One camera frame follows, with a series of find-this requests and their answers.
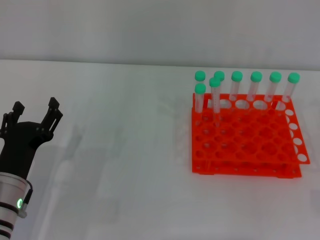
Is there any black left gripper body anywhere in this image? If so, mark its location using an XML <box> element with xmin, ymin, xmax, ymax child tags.
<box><xmin>0</xmin><ymin>121</ymin><xmax>54</xmax><ymax>180</ymax></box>

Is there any clear test tube green cap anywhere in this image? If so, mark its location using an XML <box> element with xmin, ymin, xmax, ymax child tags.
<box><xmin>194</xmin><ymin>83</ymin><xmax>207</xmax><ymax>115</ymax></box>
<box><xmin>229</xmin><ymin>70</ymin><xmax>244</xmax><ymax>102</ymax></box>
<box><xmin>246</xmin><ymin>71</ymin><xmax>263</xmax><ymax>102</ymax></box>
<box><xmin>194</xmin><ymin>70</ymin><xmax>207</xmax><ymax>86</ymax></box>
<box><xmin>213</xmin><ymin>70</ymin><xmax>225</xmax><ymax>101</ymax></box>
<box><xmin>264</xmin><ymin>71</ymin><xmax>282</xmax><ymax>103</ymax></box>
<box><xmin>208</xmin><ymin>77</ymin><xmax>222</xmax><ymax>127</ymax></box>
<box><xmin>282</xmin><ymin>72</ymin><xmax>301</xmax><ymax>104</ymax></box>

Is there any orange plastic test tube rack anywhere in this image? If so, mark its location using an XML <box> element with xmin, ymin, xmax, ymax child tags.
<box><xmin>191</xmin><ymin>92</ymin><xmax>311</xmax><ymax>179</ymax></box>

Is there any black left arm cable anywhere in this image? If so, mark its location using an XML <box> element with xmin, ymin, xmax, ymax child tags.
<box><xmin>23</xmin><ymin>183</ymin><xmax>34</xmax><ymax>210</ymax></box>

